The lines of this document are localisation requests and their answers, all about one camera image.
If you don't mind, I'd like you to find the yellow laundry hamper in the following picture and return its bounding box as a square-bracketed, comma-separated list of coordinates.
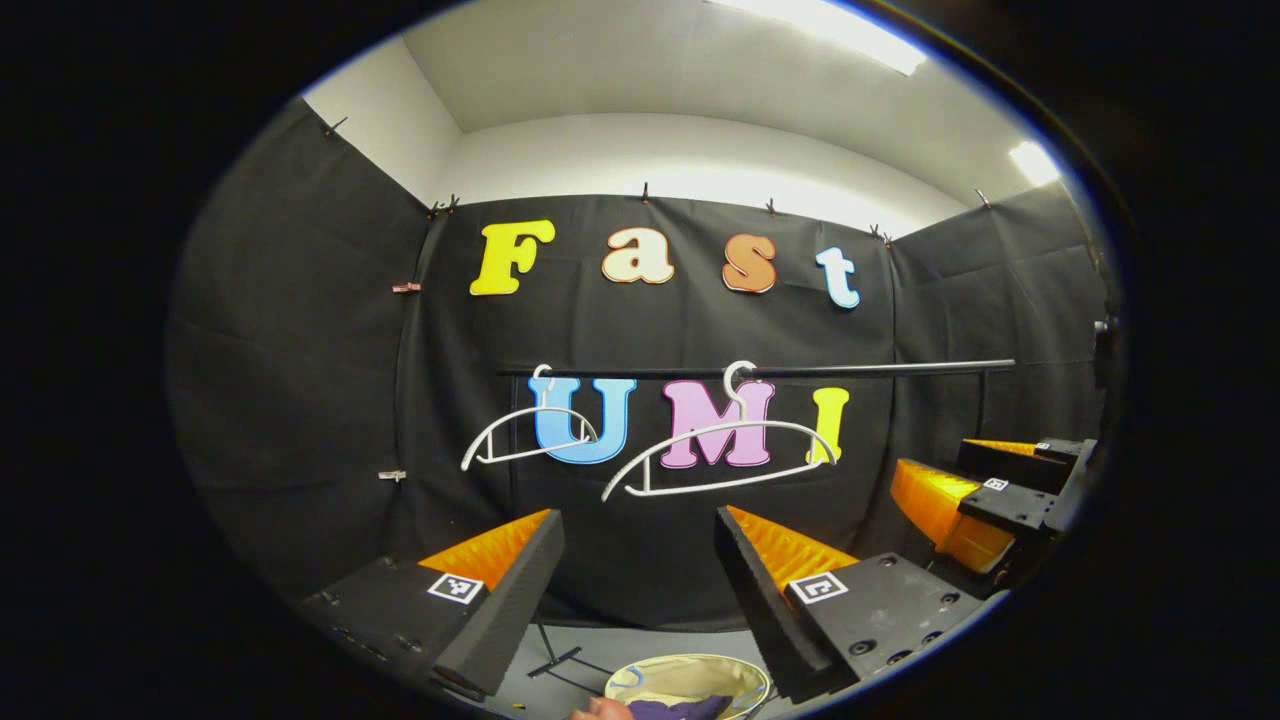
[603, 653, 773, 720]

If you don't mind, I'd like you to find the purple knit cardigan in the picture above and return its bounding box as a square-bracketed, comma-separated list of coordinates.
[625, 695, 736, 720]

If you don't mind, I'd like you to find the small ceiling light panel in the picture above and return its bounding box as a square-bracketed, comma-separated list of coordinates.
[1008, 140, 1063, 188]

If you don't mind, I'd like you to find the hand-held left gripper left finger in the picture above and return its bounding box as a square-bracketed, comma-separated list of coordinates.
[295, 508, 567, 701]

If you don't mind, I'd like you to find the black clothes rack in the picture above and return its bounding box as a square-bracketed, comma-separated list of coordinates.
[498, 358, 1018, 691]

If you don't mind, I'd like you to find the black backdrop cloth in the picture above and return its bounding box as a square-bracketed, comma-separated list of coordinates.
[165, 95, 1121, 631]

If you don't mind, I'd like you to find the long ceiling light panel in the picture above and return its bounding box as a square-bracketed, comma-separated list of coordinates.
[705, 0, 929, 76]

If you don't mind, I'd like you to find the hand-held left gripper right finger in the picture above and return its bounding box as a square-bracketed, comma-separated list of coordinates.
[712, 505, 991, 706]

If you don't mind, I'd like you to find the white plastic hanger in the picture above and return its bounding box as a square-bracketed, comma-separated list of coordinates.
[460, 365, 601, 473]
[600, 360, 839, 503]

